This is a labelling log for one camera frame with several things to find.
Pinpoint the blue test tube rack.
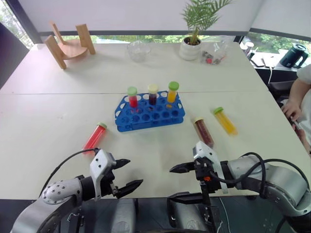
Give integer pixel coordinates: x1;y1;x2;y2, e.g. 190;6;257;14
114;91;186;133

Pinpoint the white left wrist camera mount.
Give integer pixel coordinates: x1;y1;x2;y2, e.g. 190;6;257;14
89;149;118;201

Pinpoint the bystander white shirt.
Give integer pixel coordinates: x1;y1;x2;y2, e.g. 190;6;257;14
295;65;311;156

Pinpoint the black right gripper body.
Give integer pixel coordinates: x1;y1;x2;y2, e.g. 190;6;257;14
194;157;222;207

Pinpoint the dark maroon tube brown cap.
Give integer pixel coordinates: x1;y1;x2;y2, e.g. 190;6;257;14
192;116;216;149

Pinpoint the orange tube green cap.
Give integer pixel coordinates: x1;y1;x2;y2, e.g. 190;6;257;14
166;81;180;103

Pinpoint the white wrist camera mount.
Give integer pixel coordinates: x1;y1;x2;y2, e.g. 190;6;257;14
192;141;229;194
89;149;118;201

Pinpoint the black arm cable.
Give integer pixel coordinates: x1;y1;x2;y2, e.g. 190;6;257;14
208;152;308;201
38;147;100;199

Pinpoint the bystander bare hand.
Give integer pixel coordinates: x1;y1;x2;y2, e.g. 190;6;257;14
281;96;303;122

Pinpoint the white thin cable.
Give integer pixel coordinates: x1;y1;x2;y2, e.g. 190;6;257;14
267;66;275;85

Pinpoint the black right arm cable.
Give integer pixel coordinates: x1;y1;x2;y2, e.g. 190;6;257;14
208;152;308;201

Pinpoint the clear glass bowl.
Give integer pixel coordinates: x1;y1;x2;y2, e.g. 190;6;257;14
126;40;152;63

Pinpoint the green palm plant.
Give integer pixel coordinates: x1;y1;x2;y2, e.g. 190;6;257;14
180;0;234;46

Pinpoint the white ribbed plant pot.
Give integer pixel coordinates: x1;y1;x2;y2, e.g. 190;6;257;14
178;36;203;62

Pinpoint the yellow tube green cap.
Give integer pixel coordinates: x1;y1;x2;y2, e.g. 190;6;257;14
213;106;239;136

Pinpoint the dark purple tube cream cap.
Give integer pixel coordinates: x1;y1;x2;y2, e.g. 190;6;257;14
147;83;159;106

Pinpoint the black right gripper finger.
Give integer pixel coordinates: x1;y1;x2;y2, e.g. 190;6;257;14
169;163;196;174
167;191;204;205

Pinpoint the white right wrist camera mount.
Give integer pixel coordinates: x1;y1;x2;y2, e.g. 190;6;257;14
192;141;229;194

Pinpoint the dark green kettle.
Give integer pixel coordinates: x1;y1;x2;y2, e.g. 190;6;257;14
279;43;310;69

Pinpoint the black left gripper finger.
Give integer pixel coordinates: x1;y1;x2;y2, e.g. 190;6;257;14
113;158;131;174
114;179;144;199

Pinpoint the clear plastic bag with parts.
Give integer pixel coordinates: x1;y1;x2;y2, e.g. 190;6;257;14
200;35;231;66

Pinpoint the red tube green cap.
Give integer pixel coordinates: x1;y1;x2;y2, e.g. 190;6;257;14
126;86;139;109
82;121;108;151

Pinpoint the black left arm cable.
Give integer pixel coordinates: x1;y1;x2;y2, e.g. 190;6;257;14
38;147;100;199

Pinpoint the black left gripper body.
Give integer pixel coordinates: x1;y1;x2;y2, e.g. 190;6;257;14
100;169;120;199

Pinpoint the wooden curved stand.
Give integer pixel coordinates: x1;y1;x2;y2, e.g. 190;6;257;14
44;20;96;70

